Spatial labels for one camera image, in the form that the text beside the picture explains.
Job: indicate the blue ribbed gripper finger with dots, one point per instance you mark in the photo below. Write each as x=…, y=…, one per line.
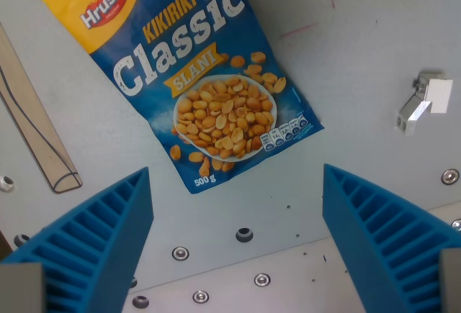
x=93, y=241
x=381, y=234

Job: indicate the blue Hrusty peanut bag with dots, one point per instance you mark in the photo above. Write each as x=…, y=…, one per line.
x=201, y=86

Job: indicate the metal bracket with white tag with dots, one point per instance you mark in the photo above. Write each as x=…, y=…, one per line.
x=423, y=102

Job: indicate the wooden board with black outline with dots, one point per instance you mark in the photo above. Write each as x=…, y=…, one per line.
x=30, y=118

